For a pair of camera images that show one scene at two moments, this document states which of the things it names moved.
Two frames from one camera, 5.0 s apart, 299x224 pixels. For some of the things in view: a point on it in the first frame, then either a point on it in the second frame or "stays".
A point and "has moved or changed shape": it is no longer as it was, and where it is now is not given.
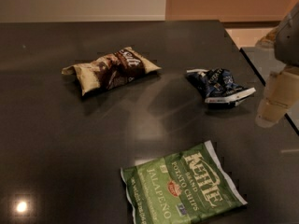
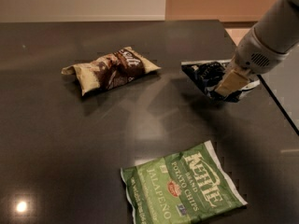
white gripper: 288,44 -> 252,57
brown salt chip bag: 106,72 stays
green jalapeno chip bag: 181,188 stays
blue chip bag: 218,86 has moved or changed shape
